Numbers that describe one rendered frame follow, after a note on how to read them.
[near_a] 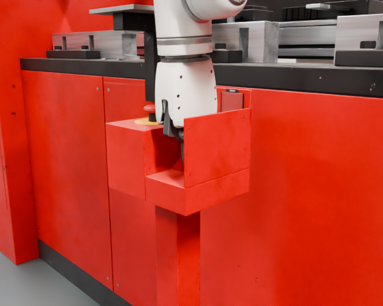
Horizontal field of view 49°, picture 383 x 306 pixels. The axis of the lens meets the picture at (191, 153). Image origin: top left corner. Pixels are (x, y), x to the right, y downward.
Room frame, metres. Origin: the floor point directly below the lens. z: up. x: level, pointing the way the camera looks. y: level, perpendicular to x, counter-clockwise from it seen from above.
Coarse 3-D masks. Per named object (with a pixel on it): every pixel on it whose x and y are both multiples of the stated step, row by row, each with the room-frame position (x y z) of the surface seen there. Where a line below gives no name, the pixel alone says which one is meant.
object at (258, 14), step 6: (246, 6) 1.32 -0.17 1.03; (252, 6) 1.31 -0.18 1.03; (258, 6) 1.33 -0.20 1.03; (240, 12) 1.32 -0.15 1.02; (246, 12) 1.30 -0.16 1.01; (252, 12) 1.29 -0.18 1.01; (258, 12) 1.31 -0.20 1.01; (264, 12) 1.33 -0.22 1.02; (270, 12) 1.35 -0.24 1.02; (240, 18) 1.32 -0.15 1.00; (246, 18) 1.30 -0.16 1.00; (252, 18) 1.29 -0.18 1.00; (258, 18) 1.31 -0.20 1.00; (264, 18) 1.33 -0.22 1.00; (270, 18) 1.35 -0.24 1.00
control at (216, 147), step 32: (128, 128) 0.68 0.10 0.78; (160, 128) 0.68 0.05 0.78; (192, 128) 0.60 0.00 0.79; (224, 128) 0.65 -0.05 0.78; (128, 160) 0.68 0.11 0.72; (160, 160) 0.68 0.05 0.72; (192, 160) 0.60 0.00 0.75; (224, 160) 0.65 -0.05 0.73; (128, 192) 0.68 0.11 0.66; (160, 192) 0.62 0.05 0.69; (192, 192) 0.60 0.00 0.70; (224, 192) 0.65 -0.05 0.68
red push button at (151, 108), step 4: (152, 104) 0.74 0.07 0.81; (144, 108) 0.73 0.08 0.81; (148, 108) 0.72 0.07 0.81; (152, 108) 0.72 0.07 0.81; (148, 112) 0.72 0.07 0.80; (152, 112) 0.72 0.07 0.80; (148, 116) 0.73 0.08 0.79; (152, 116) 0.73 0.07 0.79; (148, 120) 0.73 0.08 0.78; (152, 120) 0.73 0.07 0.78; (156, 120) 0.73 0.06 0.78
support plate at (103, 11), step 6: (120, 6) 0.97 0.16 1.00; (126, 6) 0.95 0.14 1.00; (132, 6) 0.94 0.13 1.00; (138, 6) 0.94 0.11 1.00; (144, 6) 0.95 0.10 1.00; (150, 6) 0.97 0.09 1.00; (90, 12) 1.06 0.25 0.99; (96, 12) 1.04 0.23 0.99; (102, 12) 1.02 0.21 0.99; (108, 12) 1.02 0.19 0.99; (114, 12) 1.02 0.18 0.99; (132, 12) 1.02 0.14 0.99; (138, 12) 1.02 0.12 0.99; (144, 12) 1.02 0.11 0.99; (150, 12) 1.02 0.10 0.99
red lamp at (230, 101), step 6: (222, 96) 0.74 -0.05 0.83; (228, 96) 0.73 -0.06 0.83; (234, 96) 0.72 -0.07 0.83; (240, 96) 0.71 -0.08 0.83; (222, 102) 0.74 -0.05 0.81; (228, 102) 0.73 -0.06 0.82; (234, 102) 0.72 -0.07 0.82; (240, 102) 0.71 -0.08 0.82; (222, 108) 0.74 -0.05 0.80; (228, 108) 0.73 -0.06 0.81; (234, 108) 0.72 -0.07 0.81; (240, 108) 0.71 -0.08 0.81
